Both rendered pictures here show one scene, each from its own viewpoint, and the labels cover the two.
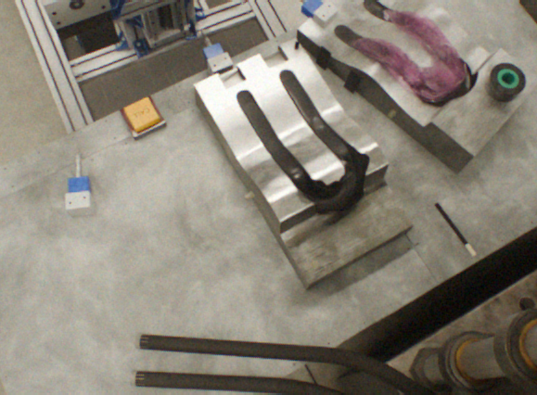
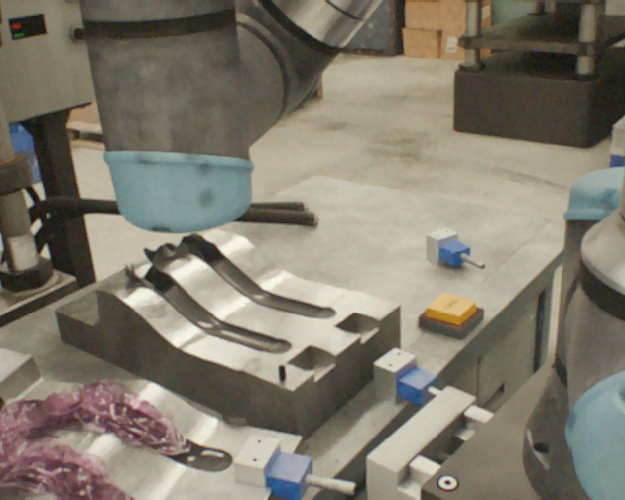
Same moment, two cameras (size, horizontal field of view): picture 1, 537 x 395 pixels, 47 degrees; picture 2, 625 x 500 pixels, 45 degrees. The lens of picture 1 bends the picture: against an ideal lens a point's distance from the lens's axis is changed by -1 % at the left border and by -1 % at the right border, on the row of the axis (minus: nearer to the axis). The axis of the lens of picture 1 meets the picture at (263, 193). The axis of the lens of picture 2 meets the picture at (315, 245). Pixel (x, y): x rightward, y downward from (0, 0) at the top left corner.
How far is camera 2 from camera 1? 172 cm
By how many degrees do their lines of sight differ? 85
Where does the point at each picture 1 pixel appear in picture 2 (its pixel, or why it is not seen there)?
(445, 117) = (6, 363)
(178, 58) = not seen: outside the picture
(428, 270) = (30, 324)
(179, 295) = (301, 248)
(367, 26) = (167, 484)
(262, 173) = (255, 260)
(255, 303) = not seen: hidden behind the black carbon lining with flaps
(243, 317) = not seen: hidden behind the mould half
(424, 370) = (38, 259)
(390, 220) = (85, 305)
